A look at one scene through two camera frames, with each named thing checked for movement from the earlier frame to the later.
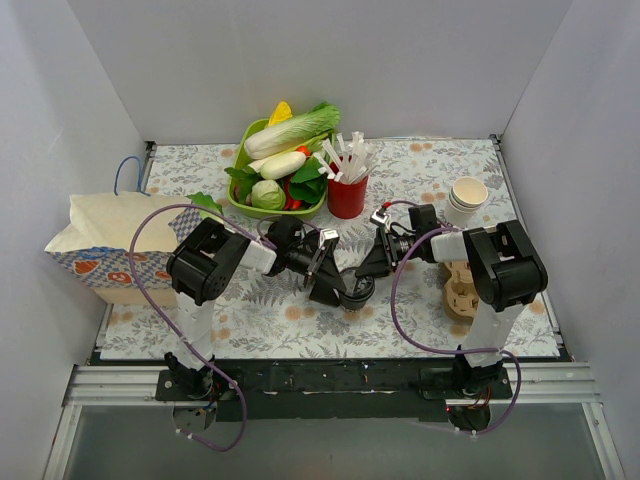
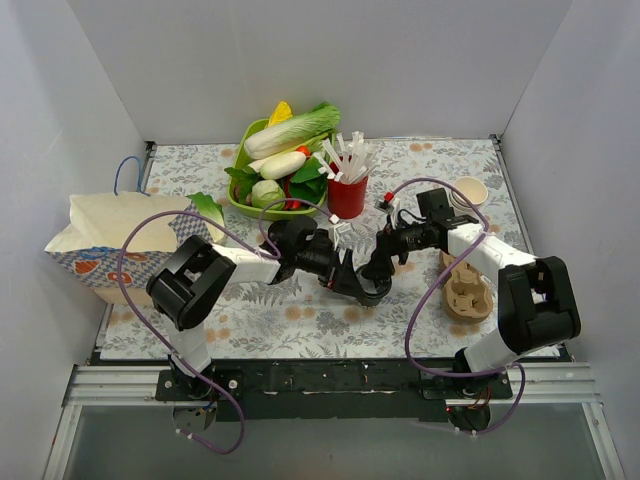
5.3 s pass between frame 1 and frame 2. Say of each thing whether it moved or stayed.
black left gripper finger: moved
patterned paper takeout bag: stayed
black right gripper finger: stayed
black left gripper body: stayed
